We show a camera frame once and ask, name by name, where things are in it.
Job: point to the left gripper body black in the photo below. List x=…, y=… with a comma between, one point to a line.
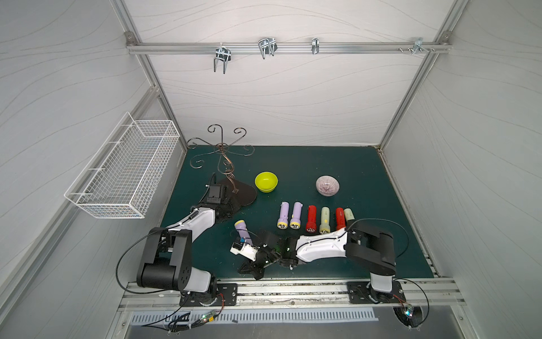
x=226, y=199

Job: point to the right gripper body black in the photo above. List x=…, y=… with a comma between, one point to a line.
x=262, y=253

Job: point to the purple flashlight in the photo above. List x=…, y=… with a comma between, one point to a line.
x=283, y=221
x=295, y=221
x=243, y=233

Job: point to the red flashlight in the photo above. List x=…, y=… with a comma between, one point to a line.
x=311, y=226

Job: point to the pale green flashlight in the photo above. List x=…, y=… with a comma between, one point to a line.
x=348, y=215
x=325, y=221

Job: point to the red flashlight horizontal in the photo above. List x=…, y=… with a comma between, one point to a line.
x=340, y=219

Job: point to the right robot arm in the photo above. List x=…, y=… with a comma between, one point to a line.
x=366, y=245

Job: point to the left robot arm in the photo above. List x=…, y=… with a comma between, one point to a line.
x=167, y=260

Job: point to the dark green table mat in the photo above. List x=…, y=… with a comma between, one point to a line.
x=365, y=188

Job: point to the lime green bowl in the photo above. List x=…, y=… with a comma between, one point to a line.
x=266, y=182

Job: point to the pink striped bowl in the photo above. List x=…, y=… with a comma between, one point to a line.
x=327, y=185

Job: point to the left green-lit circuit board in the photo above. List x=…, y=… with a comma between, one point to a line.
x=208, y=317

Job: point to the green-lit circuit board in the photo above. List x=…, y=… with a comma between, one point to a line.
x=408, y=311
x=208, y=317

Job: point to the white vent strip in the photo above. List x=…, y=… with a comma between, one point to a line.
x=254, y=316

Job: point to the metal double hook left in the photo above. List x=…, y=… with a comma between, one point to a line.
x=223, y=57

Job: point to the metal double hook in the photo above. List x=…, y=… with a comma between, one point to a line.
x=223, y=57
x=267, y=46

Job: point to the right green-lit circuit board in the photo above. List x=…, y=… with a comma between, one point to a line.
x=408, y=311

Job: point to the metal double hook middle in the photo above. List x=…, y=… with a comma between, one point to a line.
x=267, y=46

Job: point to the small metal hook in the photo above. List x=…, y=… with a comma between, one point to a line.
x=315, y=46

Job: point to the copper wire jewelry stand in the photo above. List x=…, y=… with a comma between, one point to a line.
x=244, y=193

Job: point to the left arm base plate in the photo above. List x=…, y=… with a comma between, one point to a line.
x=216, y=295

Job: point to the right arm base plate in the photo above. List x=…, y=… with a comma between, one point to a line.
x=361, y=293

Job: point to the white wire basket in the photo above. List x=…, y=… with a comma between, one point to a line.
x=120, y=180

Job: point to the aluminium front rail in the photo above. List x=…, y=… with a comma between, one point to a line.
x=309, y=293

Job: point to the aluminium rail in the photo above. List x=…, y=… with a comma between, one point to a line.
x=283, y=48
x=309, y=293

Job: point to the aluminium top rail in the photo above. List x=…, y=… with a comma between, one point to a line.
x=283, y=48

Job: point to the metal hook bracket right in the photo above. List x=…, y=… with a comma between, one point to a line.
x=417, y=48

